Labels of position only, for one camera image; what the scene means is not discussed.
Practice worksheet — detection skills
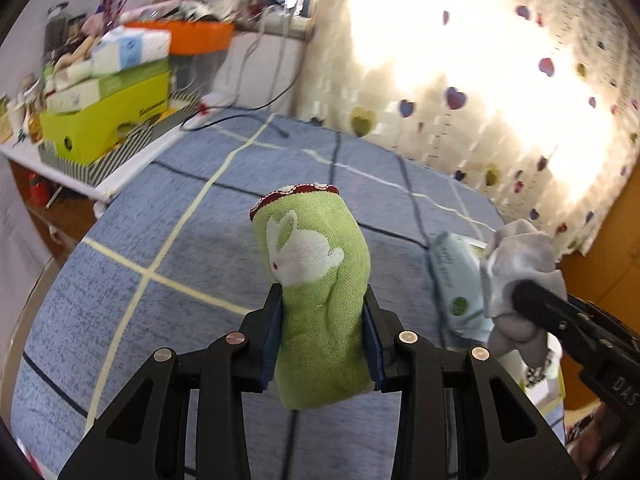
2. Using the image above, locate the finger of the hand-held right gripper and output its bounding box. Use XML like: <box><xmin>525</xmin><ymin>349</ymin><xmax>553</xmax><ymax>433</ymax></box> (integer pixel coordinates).
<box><xmin>512</xmin><ymin>280</ymin><xmax>601</xmax><ymax>361</ymax></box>

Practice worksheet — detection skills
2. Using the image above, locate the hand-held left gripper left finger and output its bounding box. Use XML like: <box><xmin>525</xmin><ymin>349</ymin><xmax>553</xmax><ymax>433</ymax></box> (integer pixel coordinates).
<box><xmin>57</xmin><ymin>284</ymin><xmax>283</xmax><ymax>480</ymax></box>

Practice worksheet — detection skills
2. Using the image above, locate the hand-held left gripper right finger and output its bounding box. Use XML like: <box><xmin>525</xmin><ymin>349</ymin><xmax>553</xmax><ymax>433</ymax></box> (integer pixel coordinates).
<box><xmin>364</xmin><ymin>285</ymin><xmax>583</xmax><ymax>480</ymax></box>

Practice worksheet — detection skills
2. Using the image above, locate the grey white sock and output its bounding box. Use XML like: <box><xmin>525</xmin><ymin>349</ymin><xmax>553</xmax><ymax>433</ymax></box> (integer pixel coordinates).
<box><xmin>480</xmin><ymin>220</ymin><xmax>568</xmax><ymax>371</ymax></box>

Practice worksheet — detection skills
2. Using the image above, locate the green rabbit print towel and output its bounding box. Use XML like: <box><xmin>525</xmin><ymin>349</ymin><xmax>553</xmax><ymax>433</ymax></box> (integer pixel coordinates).
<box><xmin>249</xmin><ymin>183</ymin><xmax>373</xmax><ymax>410</ymax></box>

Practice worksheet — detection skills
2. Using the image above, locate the wooden wardrobe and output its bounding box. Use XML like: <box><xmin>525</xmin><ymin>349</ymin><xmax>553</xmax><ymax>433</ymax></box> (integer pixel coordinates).
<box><xmin>555</xmin><ymin>160</ymin><xmax>640</xmax><ymax>321</ymax></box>

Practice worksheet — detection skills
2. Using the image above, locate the pale blue wet wipes packet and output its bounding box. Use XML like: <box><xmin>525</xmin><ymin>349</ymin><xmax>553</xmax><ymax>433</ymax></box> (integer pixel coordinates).
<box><xmin>429</xmin><ymin>231</ymin><xmax>493</xmax><ymax>341</ymax></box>

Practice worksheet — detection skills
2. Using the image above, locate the blue checked bedsheet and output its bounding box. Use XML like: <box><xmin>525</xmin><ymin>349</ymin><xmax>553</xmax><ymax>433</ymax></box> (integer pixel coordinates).
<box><xmin>10</xmin><ymin>112</ymin><xmax>566</xmax><ymax>480</ymax></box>

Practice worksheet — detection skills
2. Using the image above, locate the heart print curtain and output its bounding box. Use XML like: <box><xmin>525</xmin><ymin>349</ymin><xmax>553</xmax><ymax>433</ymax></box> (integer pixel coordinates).
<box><xmin>295</xmin><ymin>0</ymin><xmax>636</xmax><ymax>261</ymax></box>

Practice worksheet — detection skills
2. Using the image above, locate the striped cardboard box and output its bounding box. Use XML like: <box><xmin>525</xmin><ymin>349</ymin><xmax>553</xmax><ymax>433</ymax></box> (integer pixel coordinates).
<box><xmin>39</xmin><ymin>92</ymin><xmax>203</xmax><ymax>188</ymax></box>

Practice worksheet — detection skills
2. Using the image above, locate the yellow-green cardboard box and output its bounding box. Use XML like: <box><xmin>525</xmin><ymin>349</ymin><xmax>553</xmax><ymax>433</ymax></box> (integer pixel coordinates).
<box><xmin>40</xmin><ymin>72</ymin><xmax>173</xmax><ymax>163</ymax></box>

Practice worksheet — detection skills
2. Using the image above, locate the glass mug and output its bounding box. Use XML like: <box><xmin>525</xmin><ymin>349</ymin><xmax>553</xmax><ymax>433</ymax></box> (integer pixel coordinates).
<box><xmin>172</xmin><ymin>62</ymin><xmax>197</xmax><ymax>93</ymax></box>

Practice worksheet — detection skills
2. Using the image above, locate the white side table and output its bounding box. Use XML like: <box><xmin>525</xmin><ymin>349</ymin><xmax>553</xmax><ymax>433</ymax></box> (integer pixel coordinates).
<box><xmin>0</xmin><ymin>140</ymin><xmax>126</xmax><ymax>204</ymax></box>

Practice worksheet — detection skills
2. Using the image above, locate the red bottle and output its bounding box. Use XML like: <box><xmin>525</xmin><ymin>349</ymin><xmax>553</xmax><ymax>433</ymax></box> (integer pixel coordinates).
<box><xmin>27</xmin><ymin>172</ymin><xmax>48</xmax><ymax>206</ymax></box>

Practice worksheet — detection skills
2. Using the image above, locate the white green flat box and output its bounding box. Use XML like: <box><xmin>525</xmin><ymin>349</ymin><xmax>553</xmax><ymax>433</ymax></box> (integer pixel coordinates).
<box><xmin>47</xmin><ymin>57</ymin><xmax>171</xmax><ymax>113</ymax></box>

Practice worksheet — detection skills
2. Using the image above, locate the orange tray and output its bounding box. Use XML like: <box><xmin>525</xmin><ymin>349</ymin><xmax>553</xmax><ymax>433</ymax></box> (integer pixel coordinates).
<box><xmin>122</xmin><ymin>20</ymin><xmax>235</xmax><ymax>56</ymax></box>

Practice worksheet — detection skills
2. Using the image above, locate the white blue tissue pack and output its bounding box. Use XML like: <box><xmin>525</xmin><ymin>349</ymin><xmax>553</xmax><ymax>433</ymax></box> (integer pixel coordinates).
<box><xmin>91</xmin><ymin>27</ymin><xmax>172</xmax><ymax>77</ymax></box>

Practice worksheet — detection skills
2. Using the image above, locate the dark storage jar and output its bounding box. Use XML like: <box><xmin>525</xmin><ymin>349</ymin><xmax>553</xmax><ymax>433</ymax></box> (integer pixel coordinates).
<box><xmin>44</xmin><ymin>4</ymin><xmax>71</xmax><ymax>53</ymax></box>

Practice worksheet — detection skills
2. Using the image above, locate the black cable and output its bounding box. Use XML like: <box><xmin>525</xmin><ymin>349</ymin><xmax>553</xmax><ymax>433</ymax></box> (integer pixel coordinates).
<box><xmin>180</xmin><ymin>35</ymin><xmax>311</xmax><ymax>138</ymax></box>

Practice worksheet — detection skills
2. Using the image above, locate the white cable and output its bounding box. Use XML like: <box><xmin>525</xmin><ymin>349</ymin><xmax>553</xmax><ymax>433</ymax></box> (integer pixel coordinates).
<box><xmin>220</xmin><ymin>10</ymin><xmax>291</xmax><ymax>111</ymax></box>

